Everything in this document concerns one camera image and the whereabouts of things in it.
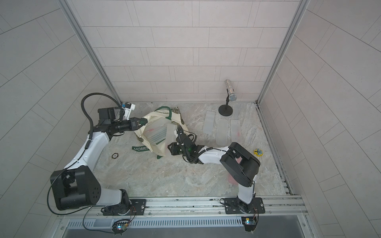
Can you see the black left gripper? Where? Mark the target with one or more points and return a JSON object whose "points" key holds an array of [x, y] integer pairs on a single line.
{"points": [[132, 124]]}

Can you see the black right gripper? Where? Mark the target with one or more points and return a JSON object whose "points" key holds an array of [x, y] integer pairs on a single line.
{"points": [[174, 148]]}

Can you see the cream canvas tote bag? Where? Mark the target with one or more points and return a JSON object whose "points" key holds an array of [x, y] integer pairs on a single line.
{"points": [[172, 115]]}

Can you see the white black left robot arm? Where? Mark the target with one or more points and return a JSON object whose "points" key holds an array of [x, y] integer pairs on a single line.
{"points": [[75, 187]]}

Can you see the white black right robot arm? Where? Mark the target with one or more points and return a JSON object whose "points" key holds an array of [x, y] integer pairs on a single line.
{"points": [[241, 165]]}

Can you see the silver microphone on stand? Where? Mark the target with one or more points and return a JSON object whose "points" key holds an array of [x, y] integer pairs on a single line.
{"points": [[226, 110]]}

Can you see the yellow tape measure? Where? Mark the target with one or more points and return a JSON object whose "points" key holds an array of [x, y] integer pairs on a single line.
{"points": [[258, 152]]}

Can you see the right green circuit board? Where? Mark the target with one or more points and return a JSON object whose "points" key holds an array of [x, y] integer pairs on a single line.
{"points": [[249, 223]]}

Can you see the green circuit board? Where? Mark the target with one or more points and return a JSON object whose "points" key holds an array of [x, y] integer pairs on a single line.
{"points": [[120, 226], [249, 223]]}

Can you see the left green circuit board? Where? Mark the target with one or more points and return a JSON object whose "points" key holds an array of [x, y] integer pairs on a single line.
{"points": [[120, 226]]}

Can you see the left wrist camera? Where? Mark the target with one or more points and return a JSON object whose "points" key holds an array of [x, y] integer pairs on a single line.
{"points": [[128, 108]]}

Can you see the aluminium mounting rail frame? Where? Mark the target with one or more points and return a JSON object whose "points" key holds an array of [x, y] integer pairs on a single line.
{"points": [[283, 216]]}

